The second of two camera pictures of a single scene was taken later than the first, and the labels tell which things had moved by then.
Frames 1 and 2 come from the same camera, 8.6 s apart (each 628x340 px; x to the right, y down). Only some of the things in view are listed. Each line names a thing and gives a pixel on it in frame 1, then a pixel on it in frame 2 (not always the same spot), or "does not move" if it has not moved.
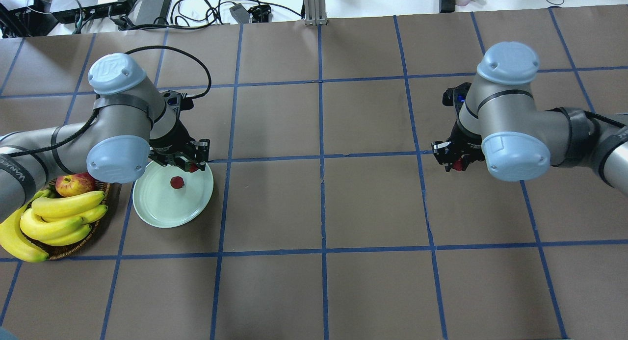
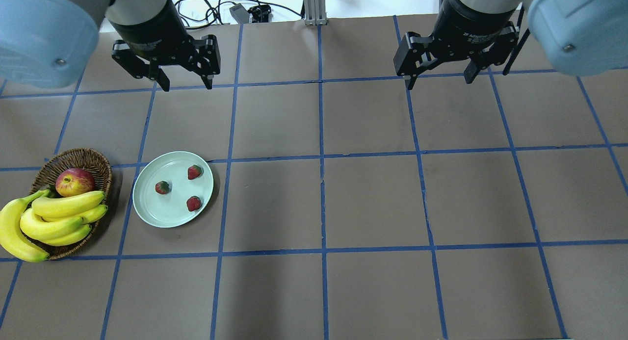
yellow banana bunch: [55, 221] does not move
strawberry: [177, 182] -> [162, 187]
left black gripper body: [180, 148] -> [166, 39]
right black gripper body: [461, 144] -> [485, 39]
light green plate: [157, 203] does not move
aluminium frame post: [314, 2] does not move
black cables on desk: [203, 11] does not move
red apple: [71, 185] does not move
